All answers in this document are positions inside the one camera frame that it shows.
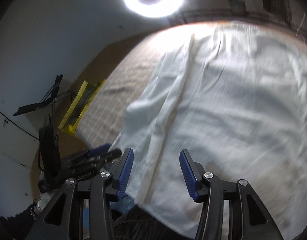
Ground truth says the blue clothes pile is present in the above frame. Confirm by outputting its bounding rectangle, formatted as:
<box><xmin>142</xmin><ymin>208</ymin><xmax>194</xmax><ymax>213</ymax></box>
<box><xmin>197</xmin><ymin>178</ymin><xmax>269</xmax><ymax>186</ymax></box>
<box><xmin>110</xmin><ymin>195</ymin><xmax>136</xmax><ymax>214</ymax></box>

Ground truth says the left white gloved hand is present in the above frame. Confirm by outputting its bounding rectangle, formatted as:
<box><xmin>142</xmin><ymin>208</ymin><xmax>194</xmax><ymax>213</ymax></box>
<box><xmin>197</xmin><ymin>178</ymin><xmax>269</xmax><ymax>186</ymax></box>
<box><xmin>29</xmin><ymin>192</ymin><xmax>55</xmax><ymax>220</ymax></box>

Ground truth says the black tripod stand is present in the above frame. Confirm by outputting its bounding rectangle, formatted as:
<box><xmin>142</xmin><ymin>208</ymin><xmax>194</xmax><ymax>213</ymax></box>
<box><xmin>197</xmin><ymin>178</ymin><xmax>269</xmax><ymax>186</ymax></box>
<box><xmin>13</xmin><ymin>74</ymin><xmax>74</xmax><ymax>116</ymax></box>

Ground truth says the white shirt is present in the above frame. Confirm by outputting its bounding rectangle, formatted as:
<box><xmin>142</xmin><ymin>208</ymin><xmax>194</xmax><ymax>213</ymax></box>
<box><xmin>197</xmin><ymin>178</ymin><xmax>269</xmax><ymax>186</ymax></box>
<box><xmin>110</xmin><ymin>21</ymin><xmax>307</xmax><ymax>239</ymax></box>

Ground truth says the black metal clothes rack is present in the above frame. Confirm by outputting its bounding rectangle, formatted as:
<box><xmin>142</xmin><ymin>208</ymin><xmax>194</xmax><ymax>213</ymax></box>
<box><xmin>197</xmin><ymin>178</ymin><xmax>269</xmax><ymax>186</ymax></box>
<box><xmin>168</xmin><ymin>0</ymin><xmax>307</xmax><ymax>44</ymax></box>

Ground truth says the beige plaid bed blanket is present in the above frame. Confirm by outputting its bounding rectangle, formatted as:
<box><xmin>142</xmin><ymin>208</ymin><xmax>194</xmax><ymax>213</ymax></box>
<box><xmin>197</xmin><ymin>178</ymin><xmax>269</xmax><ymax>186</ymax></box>
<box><xmin>75</xmin><ymin>24</ymin><xmax>307</xmax><ymax>240</ymax></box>

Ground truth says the yellow frame stand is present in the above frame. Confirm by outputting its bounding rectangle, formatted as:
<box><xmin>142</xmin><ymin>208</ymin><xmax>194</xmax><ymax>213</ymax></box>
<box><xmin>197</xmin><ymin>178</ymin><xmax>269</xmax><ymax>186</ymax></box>
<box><xmin>58</xmin><ymin>79</ymin><xmax>106</xmax><ymax>136</ymax></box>

